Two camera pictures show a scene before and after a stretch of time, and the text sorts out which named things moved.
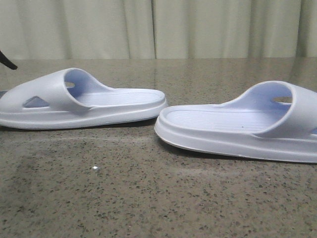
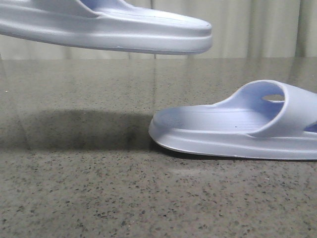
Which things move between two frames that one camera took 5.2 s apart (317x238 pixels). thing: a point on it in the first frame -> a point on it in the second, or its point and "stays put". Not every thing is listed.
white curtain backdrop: (44, 29) stays put
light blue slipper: (70, 97) -> (109, 24)
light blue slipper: (274, 120) stays put
